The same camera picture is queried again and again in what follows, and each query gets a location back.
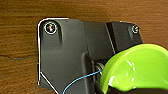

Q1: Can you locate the green plastic bowl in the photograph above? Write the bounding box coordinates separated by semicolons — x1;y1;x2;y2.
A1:
98;43;168;94

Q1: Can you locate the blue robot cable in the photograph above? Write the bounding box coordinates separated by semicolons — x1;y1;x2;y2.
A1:
62;69;105;94

